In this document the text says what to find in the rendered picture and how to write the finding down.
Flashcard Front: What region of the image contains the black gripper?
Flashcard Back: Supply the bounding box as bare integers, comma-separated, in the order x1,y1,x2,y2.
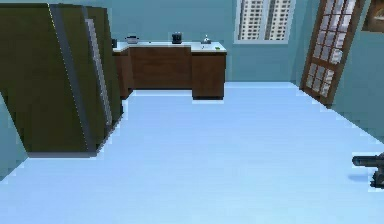
351,153,384,190

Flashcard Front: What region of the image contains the brown glass paned door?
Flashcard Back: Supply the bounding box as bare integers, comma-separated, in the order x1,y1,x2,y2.
299,0,367,107

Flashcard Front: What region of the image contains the white shuttered window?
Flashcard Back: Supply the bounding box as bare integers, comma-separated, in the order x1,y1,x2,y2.
233,0,297,45

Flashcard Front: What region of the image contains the brown kitchen counter cabinet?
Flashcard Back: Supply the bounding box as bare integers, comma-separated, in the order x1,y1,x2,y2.
112,41,228,101

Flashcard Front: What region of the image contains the olive green fridge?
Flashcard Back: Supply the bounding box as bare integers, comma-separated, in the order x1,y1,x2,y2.
0,3,124,158

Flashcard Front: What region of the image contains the brown framed wall picture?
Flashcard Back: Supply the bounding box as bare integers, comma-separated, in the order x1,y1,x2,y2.
362,0,384,33

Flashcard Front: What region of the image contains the grey fridge handle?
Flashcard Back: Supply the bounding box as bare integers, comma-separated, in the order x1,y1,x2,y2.
85,18,113,126

